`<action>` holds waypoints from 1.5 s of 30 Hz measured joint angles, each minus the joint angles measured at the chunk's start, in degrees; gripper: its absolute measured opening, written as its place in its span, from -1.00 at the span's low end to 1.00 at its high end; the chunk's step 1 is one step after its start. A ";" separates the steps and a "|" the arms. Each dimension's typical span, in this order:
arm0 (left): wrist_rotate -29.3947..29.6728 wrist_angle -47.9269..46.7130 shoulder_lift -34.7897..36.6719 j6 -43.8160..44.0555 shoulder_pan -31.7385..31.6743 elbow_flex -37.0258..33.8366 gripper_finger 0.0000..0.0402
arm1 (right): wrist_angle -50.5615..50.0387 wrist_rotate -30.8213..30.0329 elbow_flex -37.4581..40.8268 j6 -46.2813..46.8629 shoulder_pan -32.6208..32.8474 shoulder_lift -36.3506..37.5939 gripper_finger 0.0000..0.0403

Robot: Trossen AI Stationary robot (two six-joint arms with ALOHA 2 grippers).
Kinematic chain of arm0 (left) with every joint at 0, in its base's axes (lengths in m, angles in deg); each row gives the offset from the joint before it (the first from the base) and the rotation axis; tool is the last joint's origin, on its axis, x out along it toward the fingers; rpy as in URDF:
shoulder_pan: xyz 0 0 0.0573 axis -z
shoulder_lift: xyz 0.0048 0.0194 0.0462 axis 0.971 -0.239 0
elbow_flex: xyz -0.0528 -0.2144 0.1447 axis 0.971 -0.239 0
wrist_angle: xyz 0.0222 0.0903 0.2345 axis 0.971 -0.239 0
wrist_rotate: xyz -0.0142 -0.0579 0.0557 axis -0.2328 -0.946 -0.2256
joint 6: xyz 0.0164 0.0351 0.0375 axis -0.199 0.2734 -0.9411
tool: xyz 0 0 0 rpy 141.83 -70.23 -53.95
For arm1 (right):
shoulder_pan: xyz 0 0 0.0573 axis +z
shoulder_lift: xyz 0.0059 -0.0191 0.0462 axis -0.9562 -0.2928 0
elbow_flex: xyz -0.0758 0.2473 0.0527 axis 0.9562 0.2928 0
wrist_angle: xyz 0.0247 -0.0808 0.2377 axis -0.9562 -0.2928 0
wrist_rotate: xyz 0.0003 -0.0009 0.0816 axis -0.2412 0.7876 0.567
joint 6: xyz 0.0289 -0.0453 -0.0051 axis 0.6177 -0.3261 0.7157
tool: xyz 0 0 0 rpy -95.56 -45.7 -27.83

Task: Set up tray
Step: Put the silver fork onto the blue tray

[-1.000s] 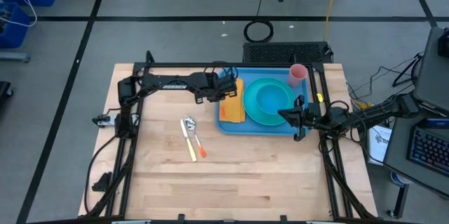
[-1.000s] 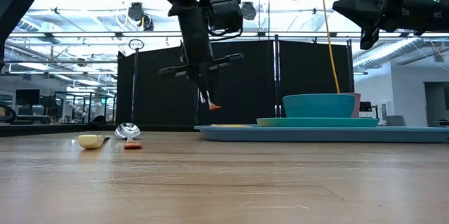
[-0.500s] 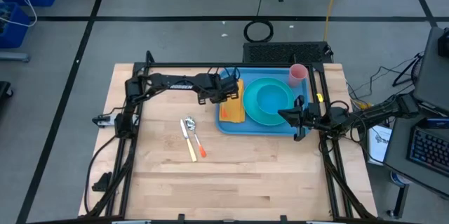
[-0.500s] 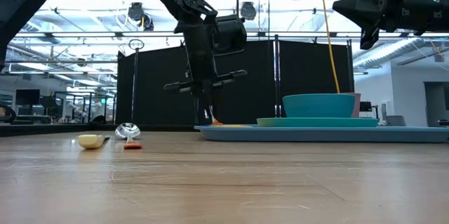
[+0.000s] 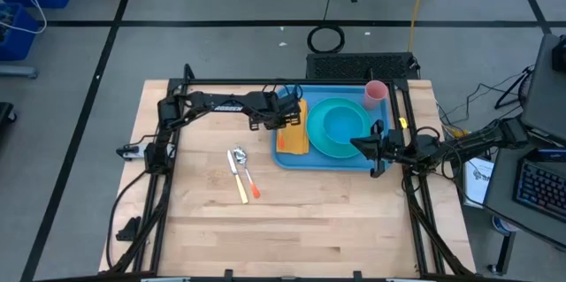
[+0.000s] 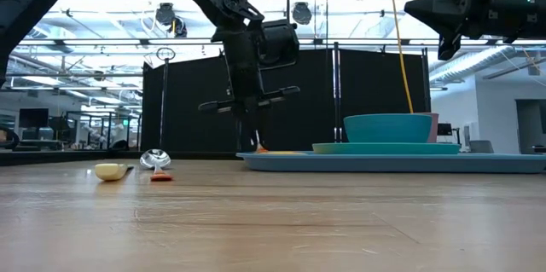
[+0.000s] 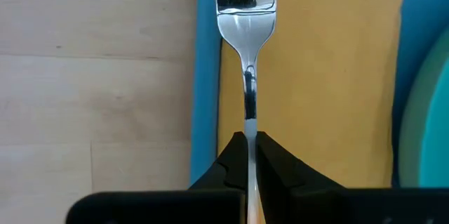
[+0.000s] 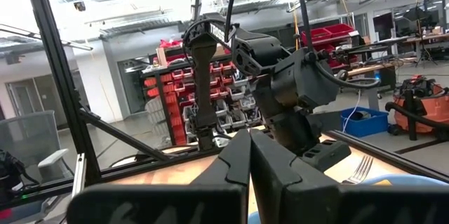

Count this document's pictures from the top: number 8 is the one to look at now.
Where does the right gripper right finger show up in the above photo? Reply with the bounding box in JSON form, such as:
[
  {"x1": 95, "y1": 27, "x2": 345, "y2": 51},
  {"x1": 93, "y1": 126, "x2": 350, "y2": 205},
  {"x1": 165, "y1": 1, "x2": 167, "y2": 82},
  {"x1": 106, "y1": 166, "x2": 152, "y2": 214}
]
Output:
[{"x1": 249, "y1": 129, "x2": 449, "y2": 224}]

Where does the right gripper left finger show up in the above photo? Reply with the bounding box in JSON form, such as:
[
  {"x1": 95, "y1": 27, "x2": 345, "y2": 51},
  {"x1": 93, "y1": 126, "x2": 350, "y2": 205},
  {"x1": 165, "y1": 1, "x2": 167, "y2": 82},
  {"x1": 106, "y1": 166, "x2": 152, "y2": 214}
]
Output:
[{"x1": 66, "y1": 129, "x2": 252, "y2": 224}]

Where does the fork with orange handle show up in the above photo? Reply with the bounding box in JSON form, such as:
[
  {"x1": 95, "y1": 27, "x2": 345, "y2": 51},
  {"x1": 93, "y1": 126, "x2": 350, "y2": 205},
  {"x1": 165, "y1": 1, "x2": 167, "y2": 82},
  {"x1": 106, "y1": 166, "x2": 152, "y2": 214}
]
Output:
[{"x1": 341, "y1": 154, "x2": 375, "y2": 185}]

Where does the rack with large red bins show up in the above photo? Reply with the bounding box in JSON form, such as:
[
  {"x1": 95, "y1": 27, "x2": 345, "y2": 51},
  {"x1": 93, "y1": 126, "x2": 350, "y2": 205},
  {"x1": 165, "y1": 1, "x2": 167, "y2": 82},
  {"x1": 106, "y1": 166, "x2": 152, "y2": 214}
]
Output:
[{"x1": 300, "y1": 23, "x2": 362, "y2": 70}]

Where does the wooden workbench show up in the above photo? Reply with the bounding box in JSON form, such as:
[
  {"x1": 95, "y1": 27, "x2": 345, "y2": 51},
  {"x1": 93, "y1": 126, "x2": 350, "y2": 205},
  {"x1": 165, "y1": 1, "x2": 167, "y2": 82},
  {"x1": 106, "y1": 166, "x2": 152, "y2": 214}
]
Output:
[{"x1": 345, "y1": 57, "x2": 418, "y2": 112}]

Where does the blue storage bin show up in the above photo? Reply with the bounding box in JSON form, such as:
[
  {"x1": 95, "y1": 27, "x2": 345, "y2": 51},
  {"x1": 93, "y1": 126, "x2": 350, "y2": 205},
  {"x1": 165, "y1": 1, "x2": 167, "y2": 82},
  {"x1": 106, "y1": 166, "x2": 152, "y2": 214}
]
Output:
[{"x1": 340, "y1": 107, "x2": 389, "y2": 138}]

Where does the shelf of red bins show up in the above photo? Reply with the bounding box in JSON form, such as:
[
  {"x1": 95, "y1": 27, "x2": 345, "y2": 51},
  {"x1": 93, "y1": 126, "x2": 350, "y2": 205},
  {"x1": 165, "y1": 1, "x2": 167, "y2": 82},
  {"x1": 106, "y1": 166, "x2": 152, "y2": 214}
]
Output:
[{"x1": 140, "y1": 39, "x2": 267, "y2": 147}]

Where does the orange shop vacuum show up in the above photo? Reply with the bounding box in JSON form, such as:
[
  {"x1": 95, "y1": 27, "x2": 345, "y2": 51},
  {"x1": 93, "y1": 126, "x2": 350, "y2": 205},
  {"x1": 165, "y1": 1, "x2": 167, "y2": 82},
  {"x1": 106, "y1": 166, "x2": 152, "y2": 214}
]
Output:
[{"x1": 384, "y1": 74, "x2": 449, "y2": 141}]

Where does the grey mesh office chair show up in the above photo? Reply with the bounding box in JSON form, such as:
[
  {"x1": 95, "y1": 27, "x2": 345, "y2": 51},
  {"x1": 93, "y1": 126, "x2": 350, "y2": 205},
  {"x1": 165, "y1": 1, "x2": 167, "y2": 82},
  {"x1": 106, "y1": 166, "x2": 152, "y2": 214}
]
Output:
[{"x1": 0, "y1": 110, "x2": 73, "y2": 183}]

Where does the yellow hanging cord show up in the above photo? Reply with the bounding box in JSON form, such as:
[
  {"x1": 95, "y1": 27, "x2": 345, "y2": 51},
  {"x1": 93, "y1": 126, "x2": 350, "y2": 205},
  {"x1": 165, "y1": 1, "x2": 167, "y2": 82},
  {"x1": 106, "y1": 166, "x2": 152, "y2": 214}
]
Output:
[{"x1": 293, "y1": 9, "x2": 302, "y2": 51}]

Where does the white cable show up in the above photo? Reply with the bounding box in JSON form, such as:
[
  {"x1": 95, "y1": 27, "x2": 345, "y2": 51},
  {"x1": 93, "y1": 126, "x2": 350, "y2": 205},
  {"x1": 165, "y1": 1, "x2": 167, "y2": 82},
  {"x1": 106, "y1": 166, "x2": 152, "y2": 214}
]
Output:
[{"x1": 342, "y1": 89, "x2": 362, "y2": 133}]

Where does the silver metal bracket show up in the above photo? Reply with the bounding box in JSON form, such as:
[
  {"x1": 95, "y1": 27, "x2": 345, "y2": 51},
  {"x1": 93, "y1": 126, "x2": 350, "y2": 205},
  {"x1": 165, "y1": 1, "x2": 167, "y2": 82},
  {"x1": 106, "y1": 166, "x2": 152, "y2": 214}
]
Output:
[{"x1": 72, "y1": 152, "x2": 88, "y2": 199}]

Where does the black cabled device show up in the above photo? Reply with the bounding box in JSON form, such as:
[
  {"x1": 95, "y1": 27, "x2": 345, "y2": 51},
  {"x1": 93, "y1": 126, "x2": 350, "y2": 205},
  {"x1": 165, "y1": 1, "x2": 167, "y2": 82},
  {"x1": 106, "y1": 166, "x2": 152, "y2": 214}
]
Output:
[{"x1": 0, "y1": 149, "x2": 40, "y2": 206}]

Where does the black aluminium table frame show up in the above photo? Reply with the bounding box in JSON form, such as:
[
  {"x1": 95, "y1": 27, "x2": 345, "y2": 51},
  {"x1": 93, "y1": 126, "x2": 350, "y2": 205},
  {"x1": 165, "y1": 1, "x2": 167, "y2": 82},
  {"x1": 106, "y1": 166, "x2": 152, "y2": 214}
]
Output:
[{"x1": 0, "y1": 0, "x2": 449, "y2": 206}]

